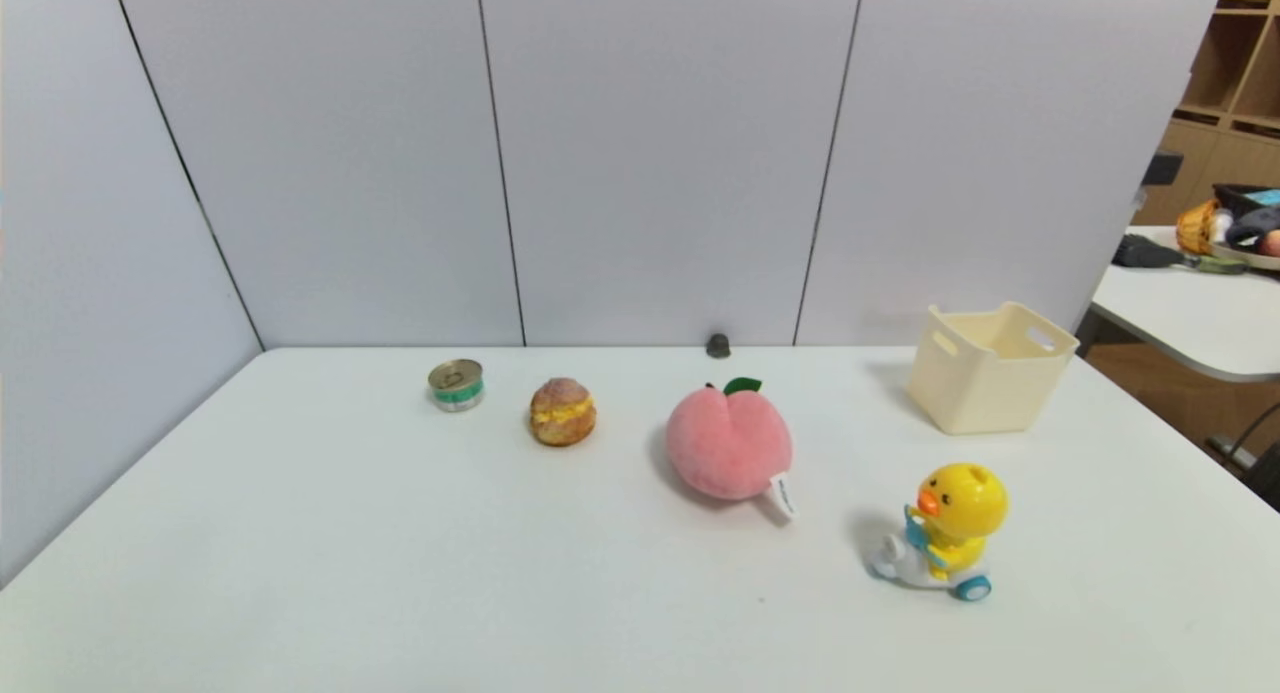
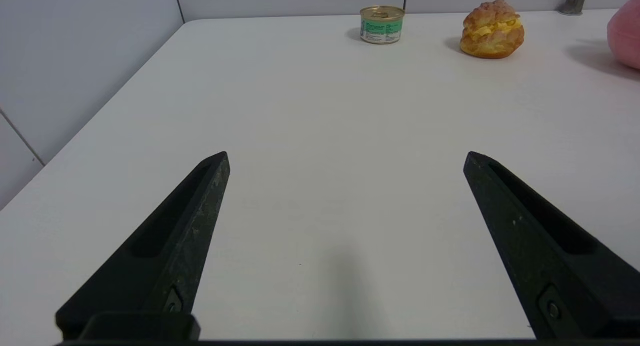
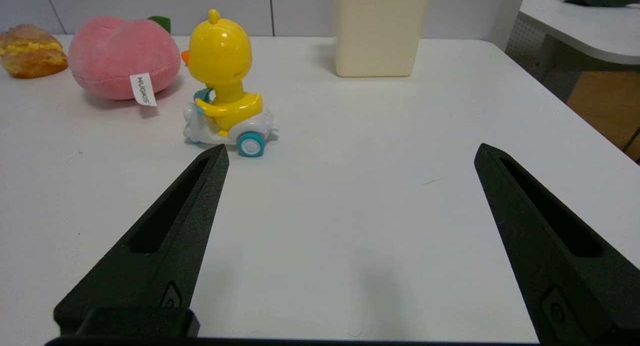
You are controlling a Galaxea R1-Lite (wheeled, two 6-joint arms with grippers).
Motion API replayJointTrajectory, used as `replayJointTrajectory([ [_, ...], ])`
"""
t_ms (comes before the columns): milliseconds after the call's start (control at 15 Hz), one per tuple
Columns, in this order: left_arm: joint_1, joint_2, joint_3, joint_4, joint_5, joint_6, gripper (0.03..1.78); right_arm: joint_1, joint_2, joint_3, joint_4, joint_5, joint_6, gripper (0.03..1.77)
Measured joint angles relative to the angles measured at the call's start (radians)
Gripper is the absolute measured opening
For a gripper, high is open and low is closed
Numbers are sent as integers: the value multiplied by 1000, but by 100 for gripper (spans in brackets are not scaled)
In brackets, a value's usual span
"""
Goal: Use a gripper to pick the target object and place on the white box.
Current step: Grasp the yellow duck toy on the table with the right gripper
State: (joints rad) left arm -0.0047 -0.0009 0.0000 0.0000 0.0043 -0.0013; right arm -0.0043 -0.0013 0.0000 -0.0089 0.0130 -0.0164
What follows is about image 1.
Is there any yellow duck scooter toy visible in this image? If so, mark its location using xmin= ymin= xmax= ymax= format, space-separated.
xmin=868 ymin=462 xmax=1009 ymax=603

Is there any cream white plastic box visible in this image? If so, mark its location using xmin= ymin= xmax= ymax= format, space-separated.
xmin=907 ymin=302 xmax=1081 ymax=436

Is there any black box with blue screen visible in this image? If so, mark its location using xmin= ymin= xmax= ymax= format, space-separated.
xmin=1212 ymin=183 xmax=1280 ymax=216

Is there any cream puff pastry toy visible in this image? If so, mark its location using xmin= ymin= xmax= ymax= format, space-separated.
xmin=529 ymin=377 xmax=598 ymax=448

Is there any pink plush peach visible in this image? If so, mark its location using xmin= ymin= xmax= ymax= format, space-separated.
xmin=665 ymin=377 xmax=799 ymax=522

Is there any small green labelled tin can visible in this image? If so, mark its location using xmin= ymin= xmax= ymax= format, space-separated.
xmin=428 ymin=359 xmax=485 ymax=413

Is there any white side table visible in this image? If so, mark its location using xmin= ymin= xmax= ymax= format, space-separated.
xmin=1090 ymin=225 xmax=1280 ymax=382

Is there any dark grey cloth item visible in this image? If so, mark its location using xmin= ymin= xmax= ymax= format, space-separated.
xmin=1225 ymin=208 xmax=1280 ymax=246

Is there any wooden shelf unit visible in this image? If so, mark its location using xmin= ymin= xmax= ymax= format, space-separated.
xmin=1132 ymin=0 xmax=1280 ymax=226

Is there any black brush with green handle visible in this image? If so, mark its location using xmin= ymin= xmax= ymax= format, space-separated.
xmin=1112 ymin=235 xmax=1249 ymax=275

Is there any black cable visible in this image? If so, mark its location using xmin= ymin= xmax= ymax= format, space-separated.
xmin=1232 ymin=403 xmax=1280 ymax=462

